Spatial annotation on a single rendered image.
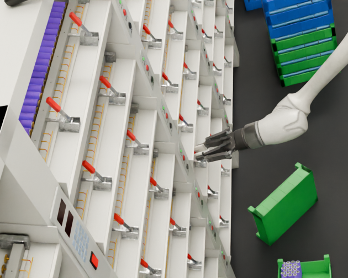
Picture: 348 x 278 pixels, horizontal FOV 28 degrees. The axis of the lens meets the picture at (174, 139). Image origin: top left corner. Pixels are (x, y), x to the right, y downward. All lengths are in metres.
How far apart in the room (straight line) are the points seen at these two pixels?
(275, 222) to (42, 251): 1.75
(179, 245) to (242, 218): 0.96
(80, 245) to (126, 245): 0.37
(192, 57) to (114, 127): 1.07
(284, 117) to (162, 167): 0.51
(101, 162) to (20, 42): 0.44
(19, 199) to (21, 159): 0.07
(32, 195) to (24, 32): 0.30
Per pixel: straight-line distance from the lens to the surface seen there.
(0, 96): 1.15
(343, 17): 3.87
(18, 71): 1.18
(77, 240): 1.30
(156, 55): 2.12
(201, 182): 2.50
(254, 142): 2.39
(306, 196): 2.95
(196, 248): 2.33
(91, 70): 1.53
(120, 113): 1.69
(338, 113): 3.36
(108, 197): 1.52
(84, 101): 1.46
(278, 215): 2.86
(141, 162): 1.82
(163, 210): 1.96
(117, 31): 1.78
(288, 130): 2.35
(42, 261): 1.23
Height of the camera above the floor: 2.42
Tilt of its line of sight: 45 degrees down
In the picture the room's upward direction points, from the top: 22 degrees counter-clockwise
